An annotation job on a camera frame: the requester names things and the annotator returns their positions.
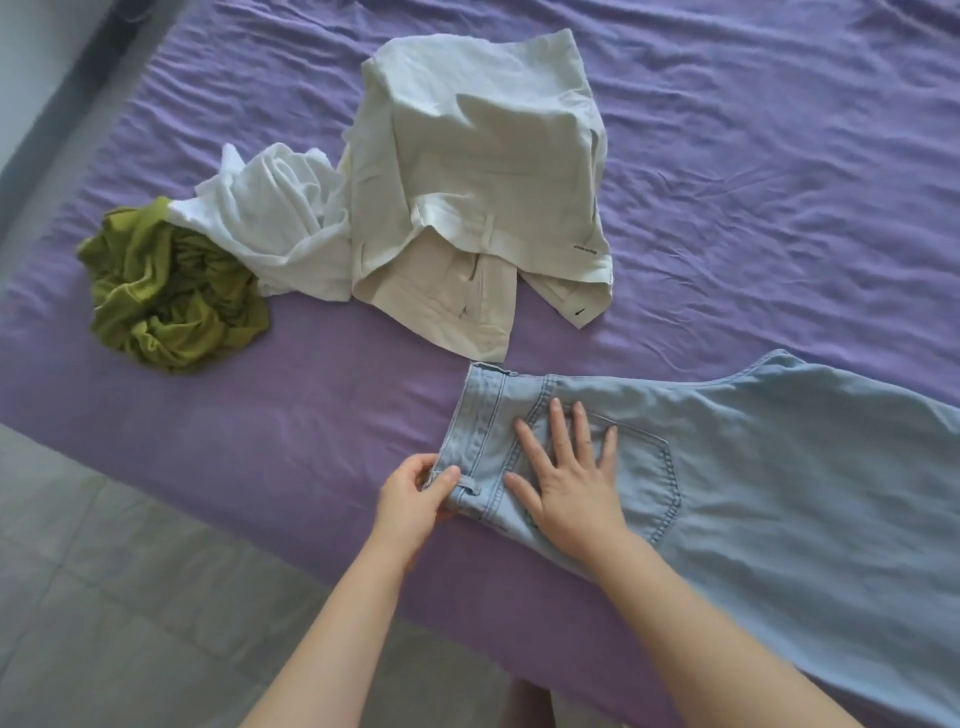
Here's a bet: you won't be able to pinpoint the person's left forearm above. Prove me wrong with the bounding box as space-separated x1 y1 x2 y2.
239 538 423 728

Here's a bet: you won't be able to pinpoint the purple sheet bed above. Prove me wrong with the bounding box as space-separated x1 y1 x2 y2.
0 0 960 728

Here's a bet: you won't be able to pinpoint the person's left hand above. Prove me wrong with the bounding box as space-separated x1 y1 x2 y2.
370 452 463 573

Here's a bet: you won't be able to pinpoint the white t-shirt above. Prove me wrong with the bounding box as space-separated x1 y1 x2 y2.
166 142 355 304

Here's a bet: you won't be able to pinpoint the person's right forearm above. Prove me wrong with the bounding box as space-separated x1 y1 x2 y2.
590 530 865 728

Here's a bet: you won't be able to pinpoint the light blue denim jeans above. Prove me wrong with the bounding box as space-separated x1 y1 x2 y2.
423 348 960 728

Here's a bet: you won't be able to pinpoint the person's right hand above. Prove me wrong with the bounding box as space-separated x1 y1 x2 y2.
503 397 640 565

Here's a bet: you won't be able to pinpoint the green garment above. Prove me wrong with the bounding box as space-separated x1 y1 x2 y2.
76 196 272 376

